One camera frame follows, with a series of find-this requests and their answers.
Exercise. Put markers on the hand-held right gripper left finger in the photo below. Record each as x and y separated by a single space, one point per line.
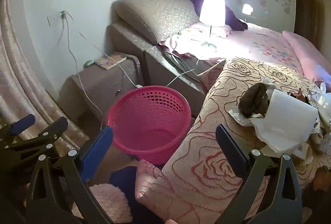
97 151

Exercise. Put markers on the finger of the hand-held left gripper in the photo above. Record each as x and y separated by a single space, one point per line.
55 127
22 123

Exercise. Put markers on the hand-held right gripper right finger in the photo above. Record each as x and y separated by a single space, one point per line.
231 151

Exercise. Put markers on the white paper scrap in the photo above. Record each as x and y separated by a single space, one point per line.
239 115

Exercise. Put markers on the dark brown wrapper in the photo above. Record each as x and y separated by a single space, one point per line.
254 100

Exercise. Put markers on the pink plastic basket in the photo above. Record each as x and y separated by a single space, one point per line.
144 110

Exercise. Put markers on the clear plastic bag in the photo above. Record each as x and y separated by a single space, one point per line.
323 92

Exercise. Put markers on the rose-patterned beige blanket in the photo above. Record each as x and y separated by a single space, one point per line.
206 175

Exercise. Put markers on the dark blue cloth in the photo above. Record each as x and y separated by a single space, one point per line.
126 177

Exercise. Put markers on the beige curtain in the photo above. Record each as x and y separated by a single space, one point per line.
23 79

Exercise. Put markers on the pink fuzzy slipper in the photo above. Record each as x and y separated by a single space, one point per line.
111 200

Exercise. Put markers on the beige nightstand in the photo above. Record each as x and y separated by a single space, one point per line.
103 89

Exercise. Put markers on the small green item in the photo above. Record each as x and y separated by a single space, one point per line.
88 63

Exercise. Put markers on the colourful book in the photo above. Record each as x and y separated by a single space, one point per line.
111 61

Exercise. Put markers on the grey plastic sheet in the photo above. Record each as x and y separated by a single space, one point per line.
178 62

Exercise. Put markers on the pink floral bedsheet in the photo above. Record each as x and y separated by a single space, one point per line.
258 43

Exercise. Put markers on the pink pillow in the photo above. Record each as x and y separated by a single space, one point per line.
307 53

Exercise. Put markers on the dark purple clothing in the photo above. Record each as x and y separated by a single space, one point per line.
234 20

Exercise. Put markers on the white table lamp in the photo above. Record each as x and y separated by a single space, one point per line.
212 9

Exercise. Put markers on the small glowing lamp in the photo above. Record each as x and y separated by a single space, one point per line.
247 9

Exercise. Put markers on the beige headboard cushion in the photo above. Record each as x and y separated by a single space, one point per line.
157 14

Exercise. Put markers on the dark wooden door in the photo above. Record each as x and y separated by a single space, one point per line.
310 14

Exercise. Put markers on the wall socket with plug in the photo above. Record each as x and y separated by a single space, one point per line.
63 15

